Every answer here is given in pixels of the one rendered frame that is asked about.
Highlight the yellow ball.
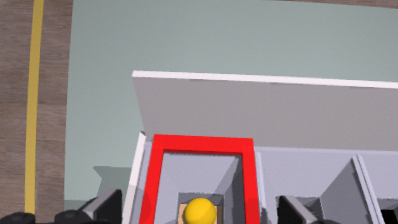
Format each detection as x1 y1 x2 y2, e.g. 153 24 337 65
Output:
184 198 216 224

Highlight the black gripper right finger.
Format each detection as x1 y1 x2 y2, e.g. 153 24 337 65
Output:
277 196 340 224

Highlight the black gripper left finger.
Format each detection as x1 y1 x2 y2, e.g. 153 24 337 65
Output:
0 189 122 224

